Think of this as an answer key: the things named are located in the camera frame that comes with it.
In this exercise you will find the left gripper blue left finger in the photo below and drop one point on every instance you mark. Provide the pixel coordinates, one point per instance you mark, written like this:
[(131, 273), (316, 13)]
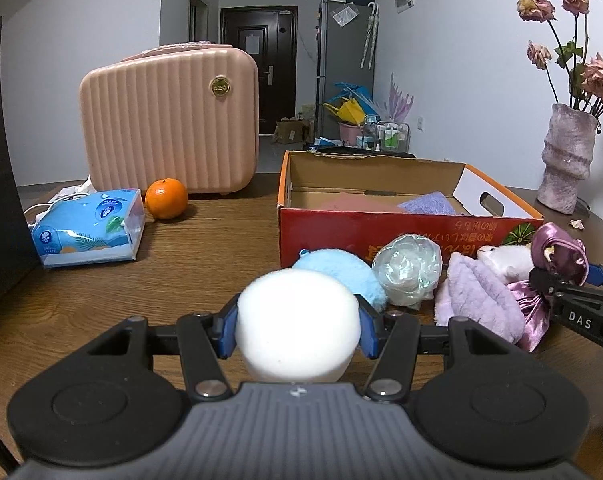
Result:
[(204, 339)]

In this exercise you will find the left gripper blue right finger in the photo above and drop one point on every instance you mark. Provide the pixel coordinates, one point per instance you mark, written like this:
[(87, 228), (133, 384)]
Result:
[(391, 340)]

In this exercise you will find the white round sponge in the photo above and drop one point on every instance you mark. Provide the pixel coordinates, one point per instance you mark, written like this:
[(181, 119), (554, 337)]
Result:
[(297, 326)]

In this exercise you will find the lavender knit drawstring pouch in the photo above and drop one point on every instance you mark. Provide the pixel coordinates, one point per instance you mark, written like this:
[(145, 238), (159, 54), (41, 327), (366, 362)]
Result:
[(430, 203)]

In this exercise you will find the pink scouring sponge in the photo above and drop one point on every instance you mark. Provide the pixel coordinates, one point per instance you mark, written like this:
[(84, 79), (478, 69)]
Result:
[(358, 202)]

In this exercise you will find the yellow white plush toy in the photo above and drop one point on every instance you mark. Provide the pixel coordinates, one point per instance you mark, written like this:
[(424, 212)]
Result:
[(510, 263)]

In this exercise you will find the fallen pink petal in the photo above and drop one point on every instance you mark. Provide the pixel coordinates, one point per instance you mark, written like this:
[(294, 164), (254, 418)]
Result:
[(577, 224)]

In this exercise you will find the light blue plush ball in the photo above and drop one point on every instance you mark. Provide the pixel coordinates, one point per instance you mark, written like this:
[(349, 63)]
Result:
[(348, 269)]

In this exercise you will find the iridescent mesh shower puff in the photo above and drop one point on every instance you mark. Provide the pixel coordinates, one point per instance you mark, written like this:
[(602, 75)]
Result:
[(409, 270)]

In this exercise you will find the light purple plush cloth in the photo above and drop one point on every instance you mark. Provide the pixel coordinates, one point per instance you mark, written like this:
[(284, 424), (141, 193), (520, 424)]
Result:
[(472, 290)]

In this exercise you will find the pink textured vase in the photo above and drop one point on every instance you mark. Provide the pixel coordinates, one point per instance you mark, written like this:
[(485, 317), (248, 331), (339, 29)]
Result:
[(567, 155)]

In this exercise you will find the orange cardboard box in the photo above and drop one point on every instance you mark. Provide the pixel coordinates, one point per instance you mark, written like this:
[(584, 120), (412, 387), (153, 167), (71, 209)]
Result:
[(487, 212)]

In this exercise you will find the orange fruit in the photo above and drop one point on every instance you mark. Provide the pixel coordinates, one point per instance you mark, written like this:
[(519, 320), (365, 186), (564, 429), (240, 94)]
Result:
[(166, 199)]

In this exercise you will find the light blue tissue pack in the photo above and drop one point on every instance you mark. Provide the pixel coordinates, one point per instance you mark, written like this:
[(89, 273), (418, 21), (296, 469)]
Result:
[(100, 227)]

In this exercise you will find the black bag on chair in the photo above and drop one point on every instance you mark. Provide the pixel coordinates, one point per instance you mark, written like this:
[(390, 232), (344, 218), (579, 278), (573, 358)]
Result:
[(342, 150)]

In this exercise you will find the dried pink roses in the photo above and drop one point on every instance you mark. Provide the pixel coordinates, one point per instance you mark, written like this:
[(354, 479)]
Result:
[(582, 65)]

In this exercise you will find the cardboard box on floor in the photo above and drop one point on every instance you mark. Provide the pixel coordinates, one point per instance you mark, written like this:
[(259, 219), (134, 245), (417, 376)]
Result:
[(293, 130)]

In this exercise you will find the pink ribbed suitcase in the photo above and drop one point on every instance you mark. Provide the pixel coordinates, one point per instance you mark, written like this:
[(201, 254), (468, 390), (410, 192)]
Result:
[(184, 111)]

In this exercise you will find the yellow bag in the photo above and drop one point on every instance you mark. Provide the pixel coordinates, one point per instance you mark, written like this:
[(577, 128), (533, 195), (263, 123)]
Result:
[(349, 111)]

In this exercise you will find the white umbrella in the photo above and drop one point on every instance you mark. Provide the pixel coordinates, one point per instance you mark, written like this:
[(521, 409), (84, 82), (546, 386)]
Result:
[(370, 38)]

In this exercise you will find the dark entrance door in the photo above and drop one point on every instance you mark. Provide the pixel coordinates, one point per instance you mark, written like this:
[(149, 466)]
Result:
[(269, 35)]

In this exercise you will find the grey refrigerator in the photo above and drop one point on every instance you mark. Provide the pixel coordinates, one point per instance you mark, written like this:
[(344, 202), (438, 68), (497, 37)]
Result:
[(341, 33)]

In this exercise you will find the wire rack with bottles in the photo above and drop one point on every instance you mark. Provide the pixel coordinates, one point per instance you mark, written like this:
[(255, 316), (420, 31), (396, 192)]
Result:
[(391, 137)]

